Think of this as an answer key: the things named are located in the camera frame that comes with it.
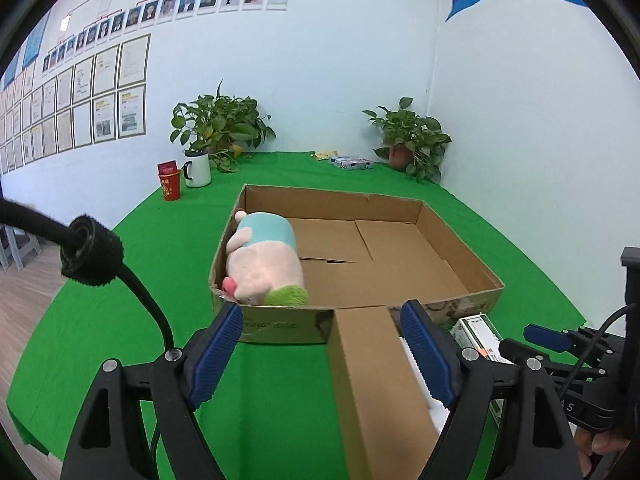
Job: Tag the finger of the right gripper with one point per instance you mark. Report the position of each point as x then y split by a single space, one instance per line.
547 338
518 353

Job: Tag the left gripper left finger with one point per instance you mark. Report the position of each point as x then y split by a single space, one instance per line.
109 440

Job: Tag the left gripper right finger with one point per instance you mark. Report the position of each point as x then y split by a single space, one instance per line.
534 440

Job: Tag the white green medicine box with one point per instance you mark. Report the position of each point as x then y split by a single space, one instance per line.
477 332

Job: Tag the white handheld hair dryer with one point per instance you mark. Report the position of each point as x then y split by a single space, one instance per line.
438 412

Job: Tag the pink teal plush toy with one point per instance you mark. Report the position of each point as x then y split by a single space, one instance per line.
262 266

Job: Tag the person's right hand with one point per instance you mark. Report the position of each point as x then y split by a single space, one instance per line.
601 444

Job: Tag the green cloth table cover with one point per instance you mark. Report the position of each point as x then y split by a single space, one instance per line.
273 415

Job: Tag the large open cardboard box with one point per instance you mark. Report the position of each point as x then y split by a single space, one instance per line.
357 251

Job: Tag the grey plastic stool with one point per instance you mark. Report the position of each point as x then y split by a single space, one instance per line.
16 245

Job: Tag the right potted green plant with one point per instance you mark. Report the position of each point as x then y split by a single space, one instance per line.
411 143

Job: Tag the potted green plant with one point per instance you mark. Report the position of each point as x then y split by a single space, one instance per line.
220 127
411 143

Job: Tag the red paper cup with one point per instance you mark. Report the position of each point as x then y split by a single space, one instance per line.
169 175

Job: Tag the white enamel mug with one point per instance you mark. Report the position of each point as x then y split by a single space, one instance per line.
196 170

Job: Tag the colourful packet on table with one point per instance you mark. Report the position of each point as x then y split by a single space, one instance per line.
350 163

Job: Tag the yellow packet on table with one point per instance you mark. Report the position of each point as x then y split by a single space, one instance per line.
326 155

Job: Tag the left potted green plant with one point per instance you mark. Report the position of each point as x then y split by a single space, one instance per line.
220 127

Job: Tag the staff photo row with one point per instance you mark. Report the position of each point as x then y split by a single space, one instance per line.
143 14

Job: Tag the framed certificates on wall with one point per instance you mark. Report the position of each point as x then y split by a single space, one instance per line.
99 99

